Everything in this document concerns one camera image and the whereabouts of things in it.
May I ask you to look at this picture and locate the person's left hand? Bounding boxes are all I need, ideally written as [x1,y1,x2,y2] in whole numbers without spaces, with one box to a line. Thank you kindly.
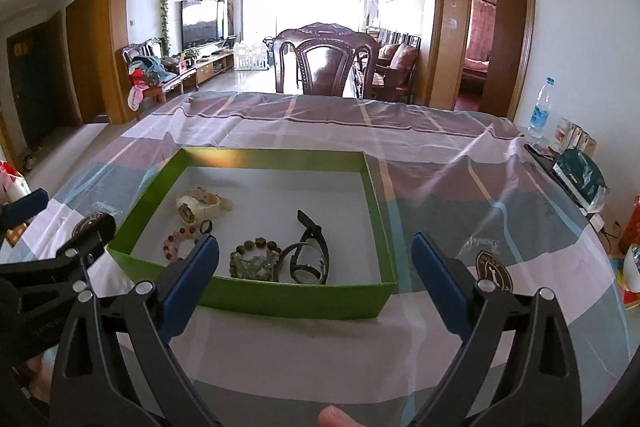
[22,351,57,403]

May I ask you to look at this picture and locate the wooden television cabinet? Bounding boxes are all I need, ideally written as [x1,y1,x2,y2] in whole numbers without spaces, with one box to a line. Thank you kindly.
[192,49,236,85]

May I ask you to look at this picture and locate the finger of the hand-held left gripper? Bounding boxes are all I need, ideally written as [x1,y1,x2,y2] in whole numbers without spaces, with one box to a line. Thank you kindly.
[0,188,50,230]
[0,213,117,314]

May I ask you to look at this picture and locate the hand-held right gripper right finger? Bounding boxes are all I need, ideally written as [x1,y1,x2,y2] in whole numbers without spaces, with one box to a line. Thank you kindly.
[407,233,594,427]

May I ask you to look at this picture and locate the green cardboard box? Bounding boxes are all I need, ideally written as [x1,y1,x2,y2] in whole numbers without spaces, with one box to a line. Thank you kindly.
[106,147,399,320]

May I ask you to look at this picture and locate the pale green bead bracelet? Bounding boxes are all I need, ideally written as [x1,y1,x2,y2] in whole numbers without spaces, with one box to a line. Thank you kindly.
[231,254,278,280]

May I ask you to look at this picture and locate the white wrist watch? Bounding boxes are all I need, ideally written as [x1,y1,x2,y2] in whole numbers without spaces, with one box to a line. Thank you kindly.
[175,188,233,224]

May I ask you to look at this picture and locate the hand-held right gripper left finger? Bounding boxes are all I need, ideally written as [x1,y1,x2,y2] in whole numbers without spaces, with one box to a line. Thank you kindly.
[50,236,221,427]

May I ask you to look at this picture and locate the brown bead bracelet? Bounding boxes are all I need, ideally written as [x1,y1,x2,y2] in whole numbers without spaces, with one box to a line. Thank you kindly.
[234,236,282,280]

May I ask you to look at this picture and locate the green ivy garland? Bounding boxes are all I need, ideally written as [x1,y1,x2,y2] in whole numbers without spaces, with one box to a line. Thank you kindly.
[159,0,173,58]

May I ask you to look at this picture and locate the pile of clothes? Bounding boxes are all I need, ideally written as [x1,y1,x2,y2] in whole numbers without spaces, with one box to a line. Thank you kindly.
[127,54,171,110]

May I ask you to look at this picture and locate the dark wooden door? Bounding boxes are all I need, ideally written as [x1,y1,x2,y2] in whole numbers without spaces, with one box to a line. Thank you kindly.
[7,19,66,148]

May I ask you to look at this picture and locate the wooden armchair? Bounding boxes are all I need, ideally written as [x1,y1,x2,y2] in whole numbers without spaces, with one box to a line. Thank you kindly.
[122,38,198,108]

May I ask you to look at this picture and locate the carved wooden chair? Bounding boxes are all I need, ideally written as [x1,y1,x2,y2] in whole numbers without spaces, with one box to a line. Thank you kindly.
[272,23,381,100]

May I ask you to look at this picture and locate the dark strap wrist watch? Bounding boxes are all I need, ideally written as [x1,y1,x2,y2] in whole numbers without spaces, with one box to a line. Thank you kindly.
[277,209,331,285]

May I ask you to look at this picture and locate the teal foil bag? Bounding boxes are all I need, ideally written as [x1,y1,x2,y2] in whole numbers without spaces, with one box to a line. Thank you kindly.
[552,148,610,212]

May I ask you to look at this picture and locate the wooden sofa with cushions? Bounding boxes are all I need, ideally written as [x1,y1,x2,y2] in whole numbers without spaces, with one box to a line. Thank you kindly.
[372,29,421,102]

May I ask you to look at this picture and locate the person's right hand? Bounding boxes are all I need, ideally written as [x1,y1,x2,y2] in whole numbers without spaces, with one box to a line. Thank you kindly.
[317,406,361,427]

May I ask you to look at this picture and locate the clear water bottle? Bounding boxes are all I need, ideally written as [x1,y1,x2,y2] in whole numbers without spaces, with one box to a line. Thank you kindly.
[527,77,556,140]

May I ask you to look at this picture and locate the red and white plastic bag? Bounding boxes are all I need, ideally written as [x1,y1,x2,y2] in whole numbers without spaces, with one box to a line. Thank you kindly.
[0,159,31,202]

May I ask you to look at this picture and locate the flat screen television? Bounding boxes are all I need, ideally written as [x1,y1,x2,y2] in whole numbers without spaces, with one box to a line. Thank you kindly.
[181,0,226,50]

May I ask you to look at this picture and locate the white play fence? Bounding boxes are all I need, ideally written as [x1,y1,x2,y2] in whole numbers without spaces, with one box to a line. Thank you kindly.
[234,41,275,70]

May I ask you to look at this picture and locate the small cardboard packets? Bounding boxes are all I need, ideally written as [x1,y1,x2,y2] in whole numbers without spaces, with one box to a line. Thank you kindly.
[552,117,598,158]

